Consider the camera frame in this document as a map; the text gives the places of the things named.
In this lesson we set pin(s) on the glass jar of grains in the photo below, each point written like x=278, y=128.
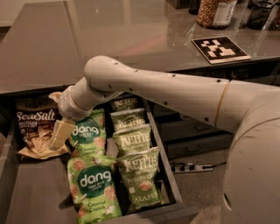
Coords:
x=215, y=14

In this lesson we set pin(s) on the dark mesh cup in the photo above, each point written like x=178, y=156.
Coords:
x=260, y=13

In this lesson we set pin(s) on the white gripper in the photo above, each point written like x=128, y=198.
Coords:
x=67, y=105

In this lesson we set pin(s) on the grey lower side drawer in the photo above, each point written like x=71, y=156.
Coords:
x=197, y=146

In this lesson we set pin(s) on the open grey top drawer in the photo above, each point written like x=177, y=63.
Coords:
x=37, y=191

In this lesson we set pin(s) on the green dang bag front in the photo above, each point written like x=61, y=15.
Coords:
x=93, y=189

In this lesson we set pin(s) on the green dang bag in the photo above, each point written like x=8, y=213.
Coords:
x=89, y=136
x=93, y=189

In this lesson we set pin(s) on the grey power strip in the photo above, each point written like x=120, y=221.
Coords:
x=190, y=168

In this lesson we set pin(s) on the grey middle side drawer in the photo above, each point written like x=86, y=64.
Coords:
x=177, y=127

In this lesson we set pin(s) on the green kettle jalapeno bag front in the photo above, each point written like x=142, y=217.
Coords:
x=138, y=171

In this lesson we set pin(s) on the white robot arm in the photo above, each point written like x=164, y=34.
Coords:
x=251, y=111

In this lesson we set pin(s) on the brown sea salt chip bag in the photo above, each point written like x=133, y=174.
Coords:
x=36, y=118

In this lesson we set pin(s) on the green dang bag middle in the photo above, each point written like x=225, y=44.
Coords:
x=89, y=136

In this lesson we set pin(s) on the black white fiducial marker tile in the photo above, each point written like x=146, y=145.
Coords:
x=219, y=50

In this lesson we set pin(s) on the green kettle bag back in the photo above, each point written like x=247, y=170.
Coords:
x=124, y=104

